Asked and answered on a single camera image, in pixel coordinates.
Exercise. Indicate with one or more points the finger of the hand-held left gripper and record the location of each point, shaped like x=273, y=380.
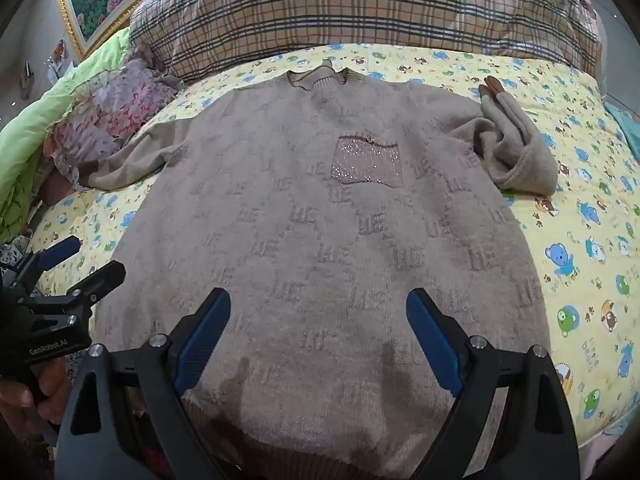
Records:
x=60, y=251
x=100, y=280

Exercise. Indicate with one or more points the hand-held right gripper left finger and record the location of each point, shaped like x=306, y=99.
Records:
x=207, y=327

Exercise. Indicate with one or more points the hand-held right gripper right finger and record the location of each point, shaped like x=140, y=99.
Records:
x=432, y=330

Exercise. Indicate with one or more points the beige knitted sweater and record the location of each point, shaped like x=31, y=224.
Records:
x=310, y=250

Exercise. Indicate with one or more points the person's left hand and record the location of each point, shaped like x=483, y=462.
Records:
x=35, y=395

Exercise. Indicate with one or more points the white floral cloth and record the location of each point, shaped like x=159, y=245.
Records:
x=12, y=252

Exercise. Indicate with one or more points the green blanket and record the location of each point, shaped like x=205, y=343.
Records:
x=45, y=120

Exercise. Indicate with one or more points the pink floral cloth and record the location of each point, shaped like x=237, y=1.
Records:
x=100, y=115

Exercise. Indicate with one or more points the yellow bear-print bedsheet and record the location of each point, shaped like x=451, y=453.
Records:
x=575, y=240

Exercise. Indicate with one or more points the teal cloth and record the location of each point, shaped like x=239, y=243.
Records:
x=625, y=125

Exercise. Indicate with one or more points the plaid pillow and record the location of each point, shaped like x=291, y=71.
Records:
x=360, y=10

